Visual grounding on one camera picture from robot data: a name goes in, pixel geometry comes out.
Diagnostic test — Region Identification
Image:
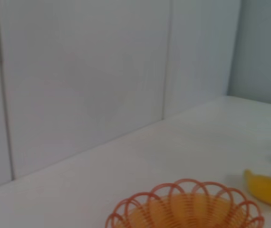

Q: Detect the orange wire basket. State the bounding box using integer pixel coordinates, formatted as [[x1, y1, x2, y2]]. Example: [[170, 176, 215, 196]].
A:
[[105, 178, 265, 228]]

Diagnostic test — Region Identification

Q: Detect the yellow banana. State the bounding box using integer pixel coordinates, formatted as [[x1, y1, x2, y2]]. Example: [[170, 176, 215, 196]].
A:
[[243, 169, 271, 211]]

